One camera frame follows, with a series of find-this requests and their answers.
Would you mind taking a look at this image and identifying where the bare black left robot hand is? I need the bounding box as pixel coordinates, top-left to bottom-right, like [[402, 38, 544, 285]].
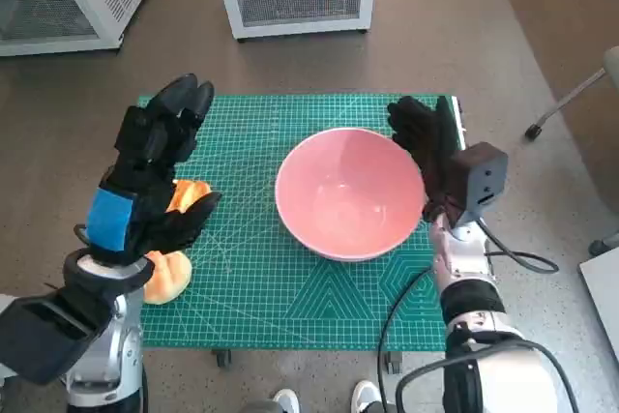
[[72, 73, 223, 269]]

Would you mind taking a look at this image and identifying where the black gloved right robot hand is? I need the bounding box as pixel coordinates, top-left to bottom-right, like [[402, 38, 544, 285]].
[[386, 96, 466, 229]]

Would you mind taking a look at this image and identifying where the long twisted toy bread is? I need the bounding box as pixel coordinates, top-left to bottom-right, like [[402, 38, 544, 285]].
[[163, 179, 213, 215]]

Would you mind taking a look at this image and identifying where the round scored toy bread bun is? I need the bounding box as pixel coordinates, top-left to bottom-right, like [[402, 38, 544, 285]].
[[142, 251, 193, 306]]

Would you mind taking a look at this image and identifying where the pink bowl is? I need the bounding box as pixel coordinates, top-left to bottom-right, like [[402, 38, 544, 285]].
[[274, 126, 427, 263]]

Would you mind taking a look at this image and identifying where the green cutting mat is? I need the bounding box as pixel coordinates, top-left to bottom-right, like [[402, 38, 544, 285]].
[[137, 92, 468, 352]]

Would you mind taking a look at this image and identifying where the grey chair with caster leg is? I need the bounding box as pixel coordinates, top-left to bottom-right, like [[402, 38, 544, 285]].
[[524, 44, 619, 141]]

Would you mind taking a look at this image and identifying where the black chair base foot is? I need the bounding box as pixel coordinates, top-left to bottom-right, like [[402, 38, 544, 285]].
[[587, 232, 619, 257]]

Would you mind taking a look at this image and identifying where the white flat panel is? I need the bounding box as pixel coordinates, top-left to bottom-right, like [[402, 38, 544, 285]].
[[577, 248, 619, 351]]

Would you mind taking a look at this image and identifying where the person's white shoe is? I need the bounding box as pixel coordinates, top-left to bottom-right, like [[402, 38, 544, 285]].
[[273, 387, 301, 413], [350, 379, 383, 413]]

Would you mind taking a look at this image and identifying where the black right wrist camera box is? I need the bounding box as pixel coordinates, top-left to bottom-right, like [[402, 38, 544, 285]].
[[449, 141, 510, 229]]

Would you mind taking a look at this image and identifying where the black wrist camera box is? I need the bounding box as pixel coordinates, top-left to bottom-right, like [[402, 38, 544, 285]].
[[0, 286, 115, 385], [449, 141, 510, 229]]

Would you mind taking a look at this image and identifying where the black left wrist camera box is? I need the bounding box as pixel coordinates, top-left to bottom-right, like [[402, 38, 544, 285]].
[[0, 286, 115, 385]]

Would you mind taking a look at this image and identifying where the long black robot cable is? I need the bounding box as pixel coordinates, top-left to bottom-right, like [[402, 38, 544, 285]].
[[376, 267, 436, 380]]

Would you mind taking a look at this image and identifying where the black right camera cable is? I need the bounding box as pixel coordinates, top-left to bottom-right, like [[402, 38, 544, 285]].
[[476, 219, 560, 274]]

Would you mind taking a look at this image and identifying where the looped black robot cable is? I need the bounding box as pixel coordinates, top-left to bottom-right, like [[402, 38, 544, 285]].
[[396, 338, 581, 413]]

